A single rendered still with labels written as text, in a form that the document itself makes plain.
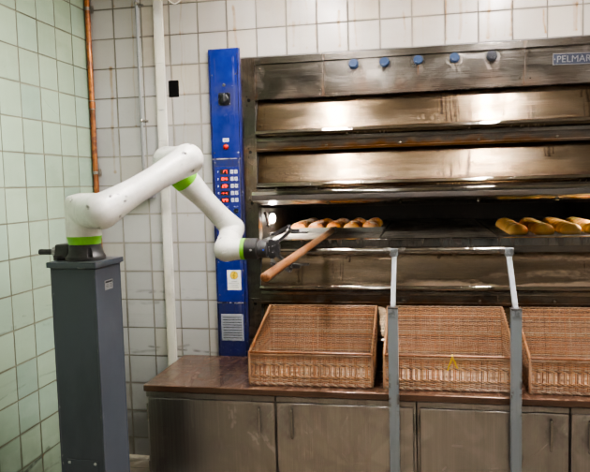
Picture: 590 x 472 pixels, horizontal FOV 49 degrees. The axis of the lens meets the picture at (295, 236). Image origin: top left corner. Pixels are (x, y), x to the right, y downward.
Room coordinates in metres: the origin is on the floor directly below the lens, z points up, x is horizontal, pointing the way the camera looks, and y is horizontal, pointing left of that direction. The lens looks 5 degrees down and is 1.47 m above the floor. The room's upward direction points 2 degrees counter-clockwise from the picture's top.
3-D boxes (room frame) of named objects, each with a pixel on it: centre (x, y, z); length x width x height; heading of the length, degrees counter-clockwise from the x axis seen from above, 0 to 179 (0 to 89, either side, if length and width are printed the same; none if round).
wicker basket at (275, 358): (2.99, -0.09, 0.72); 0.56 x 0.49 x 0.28; 80
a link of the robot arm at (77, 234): (2.43, 0.79, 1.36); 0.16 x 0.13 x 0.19; 40
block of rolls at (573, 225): (3.46, -1.36, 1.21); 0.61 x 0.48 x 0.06; 169
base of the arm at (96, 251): (2.45, 0.85, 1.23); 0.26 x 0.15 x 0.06; 76
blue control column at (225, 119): (4.25, 0.15, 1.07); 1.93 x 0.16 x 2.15; 169
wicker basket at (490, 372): (2.87, -0.67, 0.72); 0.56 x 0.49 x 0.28; 80
